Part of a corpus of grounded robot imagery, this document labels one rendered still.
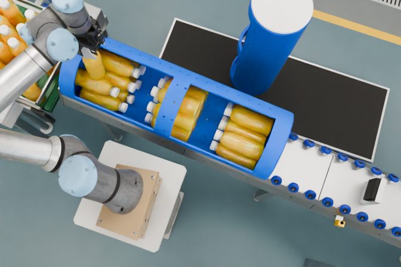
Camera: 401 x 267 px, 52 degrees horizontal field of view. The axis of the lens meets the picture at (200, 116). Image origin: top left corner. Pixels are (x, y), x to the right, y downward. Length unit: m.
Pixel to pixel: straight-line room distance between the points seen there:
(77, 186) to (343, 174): 1.12
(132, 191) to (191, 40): 1.62
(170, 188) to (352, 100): 1.65
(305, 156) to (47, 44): 1.18
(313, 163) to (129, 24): 1.74
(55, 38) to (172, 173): 0.70
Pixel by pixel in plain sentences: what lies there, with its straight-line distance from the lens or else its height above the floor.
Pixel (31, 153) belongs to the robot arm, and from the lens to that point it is 1.32.
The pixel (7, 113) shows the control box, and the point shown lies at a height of 1.10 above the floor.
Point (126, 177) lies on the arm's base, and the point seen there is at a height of 1.34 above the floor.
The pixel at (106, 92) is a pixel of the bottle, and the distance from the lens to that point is 1.65.
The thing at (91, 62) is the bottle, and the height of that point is 1.28.
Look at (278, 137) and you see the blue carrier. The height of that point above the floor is 1.23.
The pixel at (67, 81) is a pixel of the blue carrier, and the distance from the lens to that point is 1.63.
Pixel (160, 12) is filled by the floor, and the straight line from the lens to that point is 3.05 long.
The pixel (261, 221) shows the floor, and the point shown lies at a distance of 2.71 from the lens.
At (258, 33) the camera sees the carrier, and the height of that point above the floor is 0.95.
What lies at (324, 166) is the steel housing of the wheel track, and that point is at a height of 0.93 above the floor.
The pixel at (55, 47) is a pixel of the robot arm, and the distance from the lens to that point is 1.06.
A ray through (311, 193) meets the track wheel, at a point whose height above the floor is 0.98.
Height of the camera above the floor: 2.66
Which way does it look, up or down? 75 degrees down
